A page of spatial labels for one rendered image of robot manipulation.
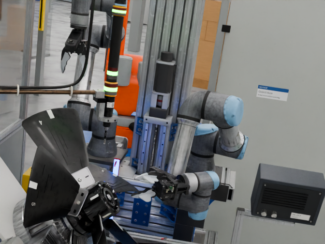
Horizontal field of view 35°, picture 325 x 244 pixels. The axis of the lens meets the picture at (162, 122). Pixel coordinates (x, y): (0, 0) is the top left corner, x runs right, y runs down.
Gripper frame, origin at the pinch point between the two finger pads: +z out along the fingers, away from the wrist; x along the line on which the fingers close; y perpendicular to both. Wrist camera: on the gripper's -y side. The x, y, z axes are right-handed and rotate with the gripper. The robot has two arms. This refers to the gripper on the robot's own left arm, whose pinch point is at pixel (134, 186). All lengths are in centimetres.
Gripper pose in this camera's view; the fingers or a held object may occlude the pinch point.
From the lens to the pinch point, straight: 192.3
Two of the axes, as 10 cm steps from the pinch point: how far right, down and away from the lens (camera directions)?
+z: -8.5, 0.3, -5.3
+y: 5.0, 4.0, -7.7
